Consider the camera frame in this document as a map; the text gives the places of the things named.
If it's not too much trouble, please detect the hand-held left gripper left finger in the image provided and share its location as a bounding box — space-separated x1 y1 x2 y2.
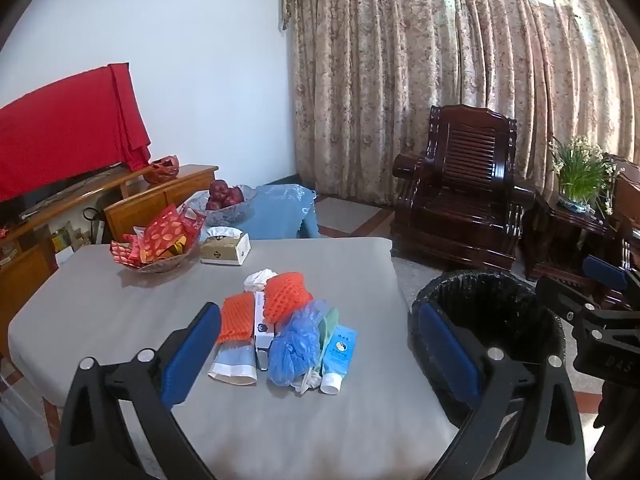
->
55 301 222 480

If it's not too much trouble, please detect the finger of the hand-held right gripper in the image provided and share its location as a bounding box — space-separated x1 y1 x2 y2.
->
582 255 640 295
535 276 597 332

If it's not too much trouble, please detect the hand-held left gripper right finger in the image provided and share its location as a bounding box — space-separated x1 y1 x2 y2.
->
417 302 586 480

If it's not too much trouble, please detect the light blue packet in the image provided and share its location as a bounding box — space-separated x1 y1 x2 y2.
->
207 341 258 386

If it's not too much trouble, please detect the orange foam fruit net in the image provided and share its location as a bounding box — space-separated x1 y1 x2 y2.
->
263 271 314 325
216 291 257 344

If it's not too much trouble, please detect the trash bin with black bag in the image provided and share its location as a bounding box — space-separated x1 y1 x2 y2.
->
407 270 568 461

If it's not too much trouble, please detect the small white box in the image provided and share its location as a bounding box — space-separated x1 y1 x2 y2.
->
252 291 277 371

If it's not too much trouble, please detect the white tissue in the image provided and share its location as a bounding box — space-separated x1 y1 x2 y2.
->
243 268 278 292

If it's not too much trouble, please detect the blue plastic bag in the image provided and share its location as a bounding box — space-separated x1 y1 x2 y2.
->
267 300 331 388

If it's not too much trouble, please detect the blue tube with white cap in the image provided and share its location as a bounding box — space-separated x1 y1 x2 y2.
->
320 325 359 395

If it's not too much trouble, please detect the dark wooden side table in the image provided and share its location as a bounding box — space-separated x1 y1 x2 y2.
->
522 192 621 281

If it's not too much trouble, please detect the grey covered table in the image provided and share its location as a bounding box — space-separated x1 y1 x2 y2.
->
7 237 461 480

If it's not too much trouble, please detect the dark wooden armchair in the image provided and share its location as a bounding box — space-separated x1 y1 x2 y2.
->
602 152 640 311
390 105 536 273

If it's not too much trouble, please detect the shallow basket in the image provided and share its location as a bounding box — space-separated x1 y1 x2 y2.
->
122 240 201 274

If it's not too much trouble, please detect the potted green plant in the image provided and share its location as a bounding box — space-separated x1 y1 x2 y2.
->
547 136 621 214

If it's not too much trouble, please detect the tissue box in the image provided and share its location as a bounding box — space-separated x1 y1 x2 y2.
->
200 226 251 266

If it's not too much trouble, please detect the pile of red packets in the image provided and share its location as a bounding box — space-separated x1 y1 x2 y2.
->
110 204 207 266

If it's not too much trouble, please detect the glass fruit bowl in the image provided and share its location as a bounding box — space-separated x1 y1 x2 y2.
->
186 185 258 227

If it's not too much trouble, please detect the wooden cabinet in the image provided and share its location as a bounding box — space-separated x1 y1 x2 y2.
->
0 164 220 306

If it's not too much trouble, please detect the red ornamental bowl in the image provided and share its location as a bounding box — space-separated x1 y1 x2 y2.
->
143 155 181 184

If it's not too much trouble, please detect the black television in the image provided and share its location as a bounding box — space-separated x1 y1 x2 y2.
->
0 162 126 207

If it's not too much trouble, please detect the red cloth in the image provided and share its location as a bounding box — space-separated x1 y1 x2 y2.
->
0 62 152 203

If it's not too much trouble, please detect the floral curtain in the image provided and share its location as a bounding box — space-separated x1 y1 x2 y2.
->
280 0 640 211

